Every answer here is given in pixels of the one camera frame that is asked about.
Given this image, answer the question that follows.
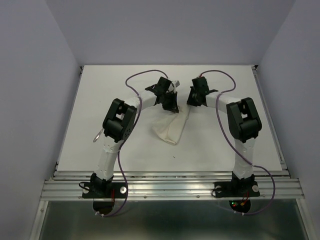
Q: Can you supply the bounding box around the white cloth napkin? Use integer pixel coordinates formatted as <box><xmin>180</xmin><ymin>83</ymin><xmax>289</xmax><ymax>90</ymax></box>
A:
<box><xmin>152</xmin><ymin>104</ymin><xmax>190</xmax><ymax>146</ymax></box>

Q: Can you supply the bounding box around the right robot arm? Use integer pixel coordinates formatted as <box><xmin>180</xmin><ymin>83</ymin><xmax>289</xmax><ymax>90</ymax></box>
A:
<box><xmin>187</xmin><ymin>76</ymin><xmax>262</xmax><ymax>198</ymax></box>

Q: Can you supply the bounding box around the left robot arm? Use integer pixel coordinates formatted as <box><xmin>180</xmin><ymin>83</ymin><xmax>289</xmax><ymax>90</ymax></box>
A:
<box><xmin>82</xmin><ymin>77</ymin><xmax>180</xmax><ymax>199</ymax></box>

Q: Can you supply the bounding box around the silver fork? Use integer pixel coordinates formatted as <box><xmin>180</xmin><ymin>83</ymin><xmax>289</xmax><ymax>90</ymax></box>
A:
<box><xmin>92</xmin><ymin>128</ymin><xmax>104</xmax><ymax>143</ymax></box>

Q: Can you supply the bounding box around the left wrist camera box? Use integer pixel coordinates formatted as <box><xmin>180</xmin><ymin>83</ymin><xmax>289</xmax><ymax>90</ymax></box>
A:
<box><xmin>168</xmin><ymin>80</ymin><xmax>180</xmax><ymax>92</ymax></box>

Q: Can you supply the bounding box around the aluminium right side rail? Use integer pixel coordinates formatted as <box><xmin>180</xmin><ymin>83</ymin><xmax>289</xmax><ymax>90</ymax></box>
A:
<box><xmin>251</xmin><ymin>65</ymin><xmax>291</xmax><ymax>177</ymax></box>

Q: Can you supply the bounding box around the aluminium rail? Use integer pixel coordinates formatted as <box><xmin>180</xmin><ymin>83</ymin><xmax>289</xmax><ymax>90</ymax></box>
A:
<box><xmin>40</xmin><ymin>170</ymin><xmax>305</xmax><ymax>201</ymax></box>
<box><xmin>251</xmin><ymin>65</ymin><xmax>291</xmax><ymax>177</ymax></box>

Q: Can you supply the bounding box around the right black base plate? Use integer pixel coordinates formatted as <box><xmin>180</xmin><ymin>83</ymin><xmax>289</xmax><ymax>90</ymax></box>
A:
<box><xmin>211</xmin><ymin>181</ymin><xmax>260</xmax><ymax>199</ymax></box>

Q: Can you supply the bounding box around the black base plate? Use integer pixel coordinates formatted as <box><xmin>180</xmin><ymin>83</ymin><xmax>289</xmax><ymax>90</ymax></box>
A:
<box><xmin>211</xmin><ymin>181</ymin><xmax>260</xmax><ymax>199</ymax></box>
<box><xmin>78</xmin><ymin>181</ymin><xmax>128</xmax><ymax>199</ymax></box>

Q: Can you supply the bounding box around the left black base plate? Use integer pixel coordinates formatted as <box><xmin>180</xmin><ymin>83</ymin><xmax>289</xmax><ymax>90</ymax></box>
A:
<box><xmin>78</xmin><ymin>181</ymin><xmax>128</xmax><ymax>199</ymax></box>

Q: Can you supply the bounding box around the aluminium front rail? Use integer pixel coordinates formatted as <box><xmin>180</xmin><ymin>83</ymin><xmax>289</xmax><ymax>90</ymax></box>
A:
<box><xmin>40</xmin><ymin>170</ymin><xmax>305</xmax><ymax>201</ymax></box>

